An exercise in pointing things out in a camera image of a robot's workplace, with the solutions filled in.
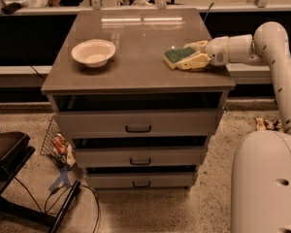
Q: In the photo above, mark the grey drawer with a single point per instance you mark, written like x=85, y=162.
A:
x=141, y=180
x=133, y=157
x=124, y=124

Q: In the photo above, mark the black stand leg left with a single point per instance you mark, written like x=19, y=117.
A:
x=65, y=207

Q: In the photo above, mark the white paper bowl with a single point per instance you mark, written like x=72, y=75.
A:
x=93, y=53

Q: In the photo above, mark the middle grey drawer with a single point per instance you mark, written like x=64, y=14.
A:
x=133, y=157

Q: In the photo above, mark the crumpled wrapper on floor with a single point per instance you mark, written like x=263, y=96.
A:
x=268, y=124

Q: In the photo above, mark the wire mesh basket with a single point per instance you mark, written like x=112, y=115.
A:
x=65, y=160

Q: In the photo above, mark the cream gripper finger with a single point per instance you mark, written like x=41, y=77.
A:
x=194, y=62
x=197, y=46

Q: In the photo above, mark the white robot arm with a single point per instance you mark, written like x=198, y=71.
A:
x=261, y=173

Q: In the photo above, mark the bottom grey drawer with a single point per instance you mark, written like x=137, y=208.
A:
x=141, y=180

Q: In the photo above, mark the red snack packet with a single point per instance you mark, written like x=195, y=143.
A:
x=59, y=144

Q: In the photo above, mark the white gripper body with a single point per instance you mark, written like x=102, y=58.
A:
x=217, y=50

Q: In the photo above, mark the grey drawer cabinet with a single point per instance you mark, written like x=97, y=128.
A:
x=136, y=78

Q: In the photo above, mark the blue tape cross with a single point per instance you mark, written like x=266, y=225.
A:
x=61, y=179

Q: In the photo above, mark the green yellow sponge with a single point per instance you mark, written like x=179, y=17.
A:
x=173, y=56

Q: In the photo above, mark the top grey drawer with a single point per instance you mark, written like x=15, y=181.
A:
x=124, y=124

